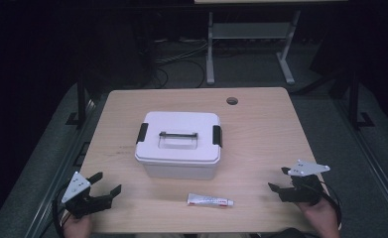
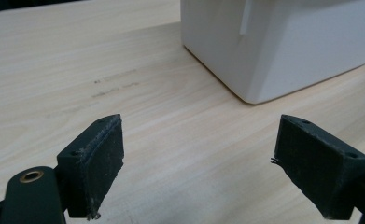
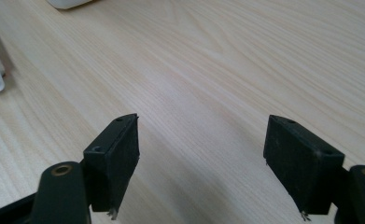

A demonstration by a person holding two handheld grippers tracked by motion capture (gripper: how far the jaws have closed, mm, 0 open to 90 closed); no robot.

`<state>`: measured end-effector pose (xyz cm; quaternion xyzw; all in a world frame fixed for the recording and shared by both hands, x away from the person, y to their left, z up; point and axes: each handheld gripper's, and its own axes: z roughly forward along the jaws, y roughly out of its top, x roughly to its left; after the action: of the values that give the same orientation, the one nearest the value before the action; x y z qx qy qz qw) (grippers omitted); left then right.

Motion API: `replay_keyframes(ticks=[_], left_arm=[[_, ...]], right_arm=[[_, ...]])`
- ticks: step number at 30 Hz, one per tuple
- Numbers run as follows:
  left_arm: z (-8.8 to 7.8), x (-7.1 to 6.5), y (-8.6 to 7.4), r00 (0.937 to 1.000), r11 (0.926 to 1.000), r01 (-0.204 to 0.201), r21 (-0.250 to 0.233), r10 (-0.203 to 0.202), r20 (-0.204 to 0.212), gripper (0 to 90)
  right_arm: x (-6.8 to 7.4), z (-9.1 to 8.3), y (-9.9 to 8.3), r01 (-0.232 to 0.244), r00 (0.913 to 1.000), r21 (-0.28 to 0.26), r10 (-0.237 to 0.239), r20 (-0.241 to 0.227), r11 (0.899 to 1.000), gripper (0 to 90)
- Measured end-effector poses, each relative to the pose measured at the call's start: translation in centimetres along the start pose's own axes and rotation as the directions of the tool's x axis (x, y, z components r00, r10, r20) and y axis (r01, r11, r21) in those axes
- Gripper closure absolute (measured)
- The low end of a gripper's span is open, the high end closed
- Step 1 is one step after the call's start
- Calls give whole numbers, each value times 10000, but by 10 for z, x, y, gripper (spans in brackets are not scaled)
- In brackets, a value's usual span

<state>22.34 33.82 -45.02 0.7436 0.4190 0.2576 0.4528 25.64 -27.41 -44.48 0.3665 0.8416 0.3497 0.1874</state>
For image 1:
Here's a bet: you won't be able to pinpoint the white ointment tube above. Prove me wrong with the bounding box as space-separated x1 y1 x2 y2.
187 192 235 208

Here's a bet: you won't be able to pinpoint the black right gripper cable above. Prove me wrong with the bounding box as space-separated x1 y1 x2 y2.
320 180 343 230

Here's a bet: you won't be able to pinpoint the white box lid black latches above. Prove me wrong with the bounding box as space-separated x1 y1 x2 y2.
134 111 223 166

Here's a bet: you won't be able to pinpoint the bundle of floor cables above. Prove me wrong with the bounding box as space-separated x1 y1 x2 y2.
151 38 209 89

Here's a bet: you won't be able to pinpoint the person's left hand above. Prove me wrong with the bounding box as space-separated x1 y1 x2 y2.
64 215 93 238

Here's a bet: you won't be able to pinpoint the grey metal table frame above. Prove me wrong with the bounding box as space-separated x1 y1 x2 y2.
205 9 303 86

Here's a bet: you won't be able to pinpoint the black metal post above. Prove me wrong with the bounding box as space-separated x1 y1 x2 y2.
65 73 88 129
347 70 375 131

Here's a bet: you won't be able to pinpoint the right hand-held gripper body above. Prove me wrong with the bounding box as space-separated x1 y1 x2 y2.
279 160 331 206

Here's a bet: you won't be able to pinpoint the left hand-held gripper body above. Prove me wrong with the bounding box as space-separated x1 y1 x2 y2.
62 171 113 219

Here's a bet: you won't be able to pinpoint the person's right hand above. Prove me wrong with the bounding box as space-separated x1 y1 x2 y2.
297 197 341 238

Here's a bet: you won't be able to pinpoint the white plastic storage box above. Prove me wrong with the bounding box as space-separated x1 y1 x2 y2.
141 161 217 181

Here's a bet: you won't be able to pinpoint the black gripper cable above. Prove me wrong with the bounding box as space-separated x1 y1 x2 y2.
320 180 343 230
52 186 68 238

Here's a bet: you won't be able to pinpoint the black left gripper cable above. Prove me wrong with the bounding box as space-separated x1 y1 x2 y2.
52 186 68 238

